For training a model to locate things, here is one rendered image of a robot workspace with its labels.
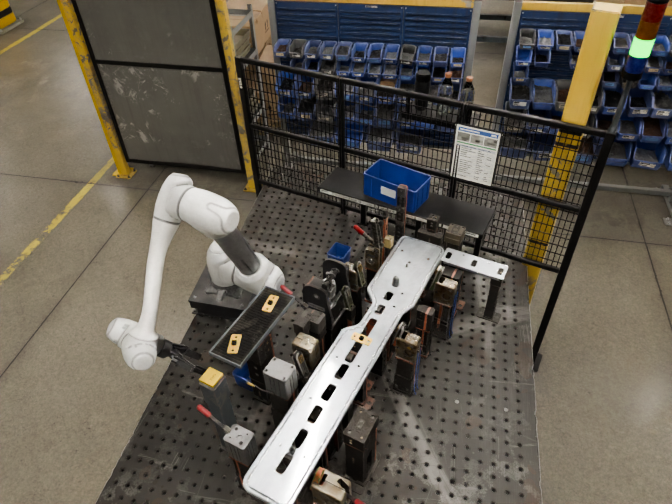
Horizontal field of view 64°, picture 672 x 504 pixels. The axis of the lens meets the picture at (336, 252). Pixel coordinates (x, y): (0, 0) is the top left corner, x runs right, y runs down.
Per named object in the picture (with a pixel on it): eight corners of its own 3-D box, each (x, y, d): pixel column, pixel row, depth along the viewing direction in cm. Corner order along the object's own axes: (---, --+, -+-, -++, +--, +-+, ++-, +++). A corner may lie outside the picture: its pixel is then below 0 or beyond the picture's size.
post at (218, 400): (234, 455, 213) (213, 392, 184) (218, 447, 216) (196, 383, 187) (245, 439, 218) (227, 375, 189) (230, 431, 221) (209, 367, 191)
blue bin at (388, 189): (413, 213, 269) (415, 192, 260) (362, 193, 283) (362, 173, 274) (429, 197, 279) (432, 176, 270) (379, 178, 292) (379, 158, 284)
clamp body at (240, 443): (258, 503, 199) (243, 455, 175) (233, 489, 204) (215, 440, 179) (272, 480, 206) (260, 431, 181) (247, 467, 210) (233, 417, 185)
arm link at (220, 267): (223, 258, 274) (216, 227, 258) (253, 271, 268) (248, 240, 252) (203, 280, 264) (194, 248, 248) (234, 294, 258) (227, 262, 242)
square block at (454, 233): (452, 290, 275) (461, 236, 251) (437, 285, 278) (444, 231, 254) (457, 280, 280) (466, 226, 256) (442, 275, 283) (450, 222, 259)
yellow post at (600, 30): (519, 359, 327) (630, 17, 193) (490, 348, 334) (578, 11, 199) (526, 338, 339) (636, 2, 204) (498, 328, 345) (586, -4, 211)
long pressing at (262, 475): (295, 519, 167) (294, 517, 166) (235, 485, 175) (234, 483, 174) (447, 249, 256) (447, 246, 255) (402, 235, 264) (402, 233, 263)
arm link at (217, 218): (255, 261, 266) (293, 278, 258) (238, 290, 260) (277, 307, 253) (191, 175, 197) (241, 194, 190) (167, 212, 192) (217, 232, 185)
